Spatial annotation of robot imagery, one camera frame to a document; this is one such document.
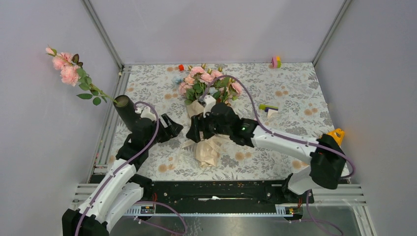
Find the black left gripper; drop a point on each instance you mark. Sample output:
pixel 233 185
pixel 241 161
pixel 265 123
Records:
pixel 172 130

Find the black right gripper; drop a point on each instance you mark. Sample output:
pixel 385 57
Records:
pixel 197 125

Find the paper flower bouquet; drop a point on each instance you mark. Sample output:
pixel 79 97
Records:
pixel 202 80

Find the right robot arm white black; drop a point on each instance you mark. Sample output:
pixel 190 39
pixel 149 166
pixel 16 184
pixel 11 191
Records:
pixel 323 155

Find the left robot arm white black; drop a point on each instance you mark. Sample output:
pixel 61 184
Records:
pixel 121 187

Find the black cylindrical vase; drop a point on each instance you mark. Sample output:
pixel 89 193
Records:
pixel 124 106

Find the pink rose stem in vase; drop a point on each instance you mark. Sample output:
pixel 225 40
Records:
pixel 72 73

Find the green purple toy block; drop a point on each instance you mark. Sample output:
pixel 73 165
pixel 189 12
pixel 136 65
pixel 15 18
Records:
pixel 266 108

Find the cream wooden block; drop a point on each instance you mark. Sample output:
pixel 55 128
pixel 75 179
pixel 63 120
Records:
pixel 272 113

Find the floral patterned table mat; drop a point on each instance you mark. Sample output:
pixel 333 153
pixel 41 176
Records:
pixel 294 89

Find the pink green stacked toy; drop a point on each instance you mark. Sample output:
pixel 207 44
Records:
pixel 276 62

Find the yellow plastic toy piece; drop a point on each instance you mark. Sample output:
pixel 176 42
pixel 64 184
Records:
pixel 338 135

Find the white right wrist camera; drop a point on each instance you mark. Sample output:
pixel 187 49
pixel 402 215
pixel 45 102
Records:
pixel 207 101

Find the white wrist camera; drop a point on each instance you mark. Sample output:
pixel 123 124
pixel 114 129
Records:
pixel 207 101
pixel 145 113

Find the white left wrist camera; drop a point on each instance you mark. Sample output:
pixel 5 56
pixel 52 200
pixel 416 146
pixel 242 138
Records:
pixel 145 113

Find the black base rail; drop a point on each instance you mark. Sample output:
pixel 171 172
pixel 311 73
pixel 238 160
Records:
pixel 247 197

